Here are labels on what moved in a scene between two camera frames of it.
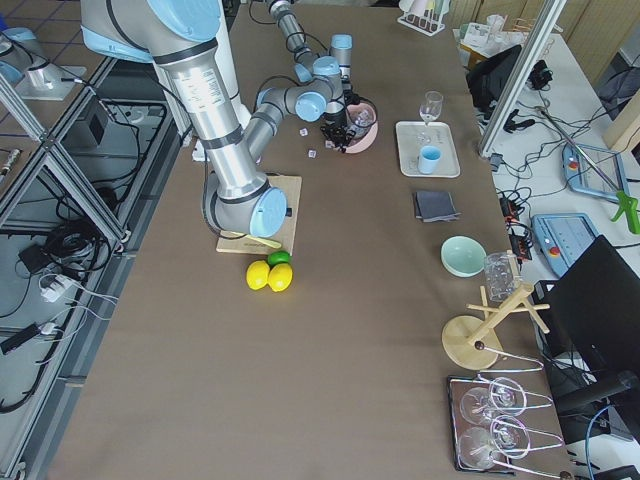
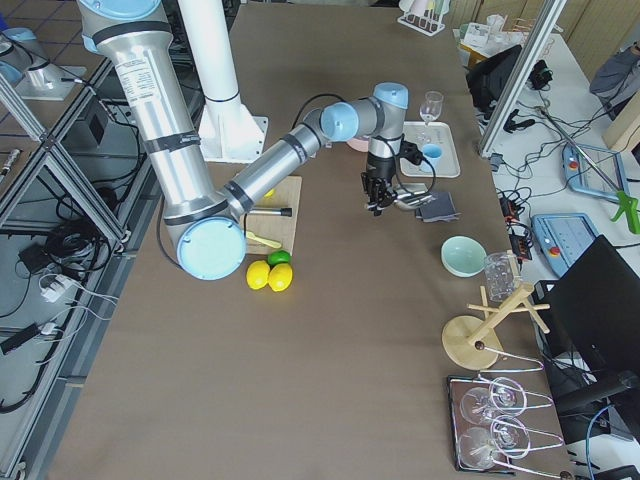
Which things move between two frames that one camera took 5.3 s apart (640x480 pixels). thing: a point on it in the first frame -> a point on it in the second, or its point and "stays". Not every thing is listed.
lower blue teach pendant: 562,238 stays
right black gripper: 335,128 -> 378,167
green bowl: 463,257 stays
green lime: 278,257 stays
